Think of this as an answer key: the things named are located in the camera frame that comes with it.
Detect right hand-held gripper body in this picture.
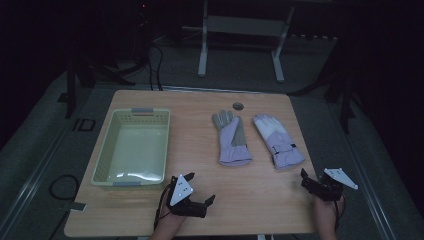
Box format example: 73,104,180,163
311,167,359,203

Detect hand-held gripper black cable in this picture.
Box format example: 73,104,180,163
153,184,174,231
333,194,347,231

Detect right hand-held gripper black cable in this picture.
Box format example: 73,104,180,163
333,194,347,231

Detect white metal desk frame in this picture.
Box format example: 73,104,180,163
182,0,296,84

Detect pale green plastic basket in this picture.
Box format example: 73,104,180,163
90,107,171,191

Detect lilac and white ski glove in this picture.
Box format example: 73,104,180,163
252,113,306,171
211,109,253,167

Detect grey tape piece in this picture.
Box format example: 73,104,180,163
69,202,88,213

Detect person's right hand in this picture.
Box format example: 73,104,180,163
313,197,345,231

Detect black cables on floor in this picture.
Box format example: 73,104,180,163
145,41,165,92

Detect black rectangular floor bracket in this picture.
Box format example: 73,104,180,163
72,118,97,132

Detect looped black floor cable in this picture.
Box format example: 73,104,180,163
49,174,80,202

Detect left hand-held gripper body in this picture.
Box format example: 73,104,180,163
165,173,208,219

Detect person's left hand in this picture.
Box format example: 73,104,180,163
155,201,188,233

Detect black metal stand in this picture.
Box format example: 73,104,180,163
64,56,136,119
289,39,358,135

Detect left hand-held gripper black cable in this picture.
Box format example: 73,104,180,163
153,184,174,231

